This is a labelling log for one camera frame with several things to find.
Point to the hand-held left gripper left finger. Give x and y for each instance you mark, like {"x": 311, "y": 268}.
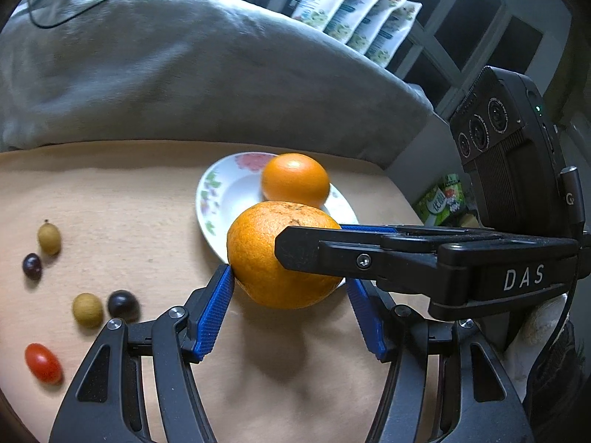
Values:
{"x": 214, "y": 314}

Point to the large orange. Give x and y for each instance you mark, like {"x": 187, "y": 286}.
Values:
{"x": 295, "y": 180}
{"x": 258, "y": 258}

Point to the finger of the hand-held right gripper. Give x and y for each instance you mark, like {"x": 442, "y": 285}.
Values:
{"x": 323, "y": 251}
{"x": 369, "y": 228}

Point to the green printed carton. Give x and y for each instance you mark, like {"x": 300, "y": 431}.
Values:
{"x": 436, "y": 203}

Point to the person's right hand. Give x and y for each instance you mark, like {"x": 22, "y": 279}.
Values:
{"x": 542, "y": 327}

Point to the grey framed window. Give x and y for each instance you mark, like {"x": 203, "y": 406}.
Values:
{"x": 461, "y": 4}

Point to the dark purple grape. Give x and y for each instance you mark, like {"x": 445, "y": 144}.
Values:
{"x": 32, "y": 266}
{"x": 123, "y": 305}

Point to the grey blanket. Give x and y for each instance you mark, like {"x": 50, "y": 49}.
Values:
{"x": 184, "y": 78}

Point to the tan fleece blanket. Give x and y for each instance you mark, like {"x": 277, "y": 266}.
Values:
{"x": 115, "y": 184}

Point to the red cherry tomato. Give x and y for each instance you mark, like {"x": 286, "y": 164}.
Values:
{"x": 43, "y": 363}

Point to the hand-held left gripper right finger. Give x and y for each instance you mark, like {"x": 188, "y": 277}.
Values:
{"x": 367, "y": 318}

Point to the tan longan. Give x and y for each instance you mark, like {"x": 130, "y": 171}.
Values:
{"x": 49, "y": 239}
{"x": 87, "y": 310}

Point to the white floral plate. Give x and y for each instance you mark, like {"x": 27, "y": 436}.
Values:
{"x": 226, "y": 194}

